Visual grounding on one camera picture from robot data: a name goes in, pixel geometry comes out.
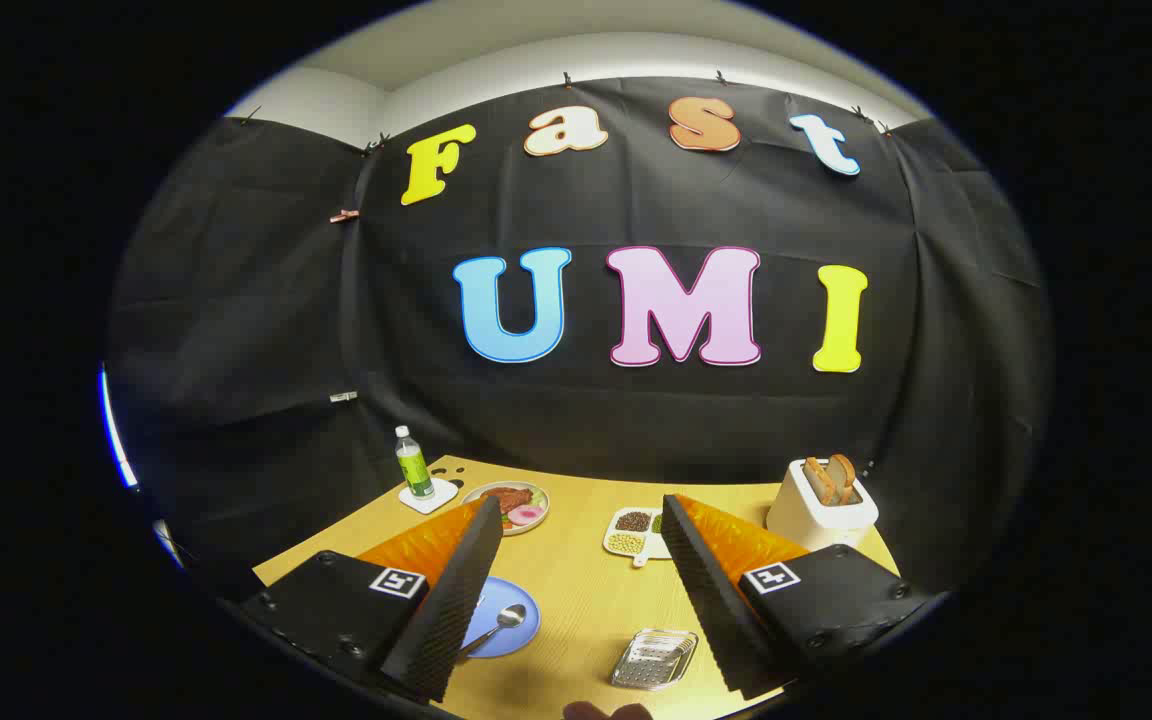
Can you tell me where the metal spoon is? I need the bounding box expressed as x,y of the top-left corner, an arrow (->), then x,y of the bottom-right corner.
459,604 -> 528,656

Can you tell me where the white square coaster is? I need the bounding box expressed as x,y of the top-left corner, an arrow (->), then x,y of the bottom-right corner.
398,477 -> 460,515

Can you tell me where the perforated metal basket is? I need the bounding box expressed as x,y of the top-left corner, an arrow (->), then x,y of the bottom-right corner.
610,628 -> 699,692

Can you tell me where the beige plate with meat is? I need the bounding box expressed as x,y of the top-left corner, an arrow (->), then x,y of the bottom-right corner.
461,481 -> 551,537

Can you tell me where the white toaster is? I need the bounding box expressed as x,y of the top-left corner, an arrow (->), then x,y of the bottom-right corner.
766,459 -> 880,553

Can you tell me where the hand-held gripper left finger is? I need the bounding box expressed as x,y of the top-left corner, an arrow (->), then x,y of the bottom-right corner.
239,495 -> 506,704

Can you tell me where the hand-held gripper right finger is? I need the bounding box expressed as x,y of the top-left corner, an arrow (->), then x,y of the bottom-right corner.
660,493 -> 943,700

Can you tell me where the white divided dish with beans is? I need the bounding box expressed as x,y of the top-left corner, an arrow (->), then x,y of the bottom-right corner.
603,506 -> 674,568

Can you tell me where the blue plate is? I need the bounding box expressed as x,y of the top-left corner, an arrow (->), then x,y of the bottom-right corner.
458,576 -> 542,659

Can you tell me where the green label water bottle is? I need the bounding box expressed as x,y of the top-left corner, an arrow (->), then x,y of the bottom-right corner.
395,426 -> 436,500

